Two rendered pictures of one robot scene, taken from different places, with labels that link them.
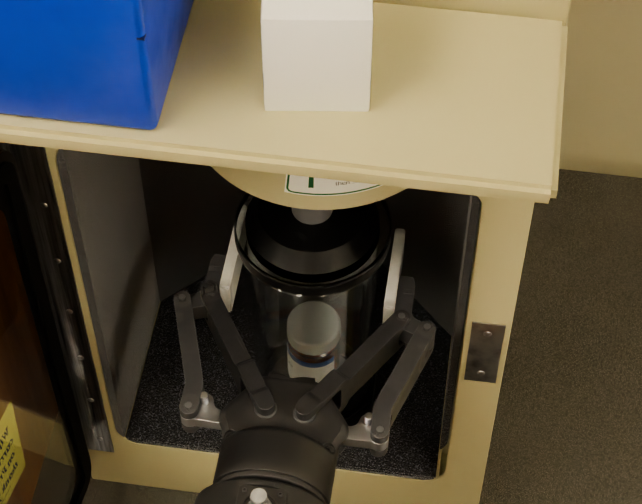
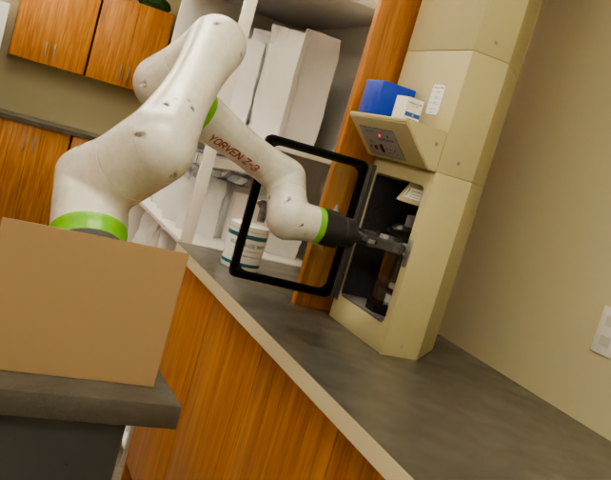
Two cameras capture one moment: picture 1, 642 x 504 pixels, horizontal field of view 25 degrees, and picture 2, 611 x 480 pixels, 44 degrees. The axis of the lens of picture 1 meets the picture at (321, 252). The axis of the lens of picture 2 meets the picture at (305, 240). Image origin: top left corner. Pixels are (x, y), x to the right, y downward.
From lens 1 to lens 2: 1.80 m
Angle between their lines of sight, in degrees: 65
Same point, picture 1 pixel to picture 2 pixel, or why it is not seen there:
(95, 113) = (370, 110)
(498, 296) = (416, 228)
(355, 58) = (404, 105)
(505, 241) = (423, 206)
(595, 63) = (542, 345)
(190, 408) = not seen: hidden behind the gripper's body
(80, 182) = (376, 193)
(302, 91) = (396, 113)
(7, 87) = (364, 104)
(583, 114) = (534, 370)
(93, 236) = (371, 214)
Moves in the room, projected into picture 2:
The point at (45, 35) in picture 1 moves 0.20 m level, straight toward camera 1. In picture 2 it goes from (372, 91) to (323, 70)
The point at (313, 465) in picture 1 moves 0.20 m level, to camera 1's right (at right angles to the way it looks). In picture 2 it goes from (352, 224) to (400, 244)
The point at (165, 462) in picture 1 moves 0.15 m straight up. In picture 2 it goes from (343, 306) to (358, 255)
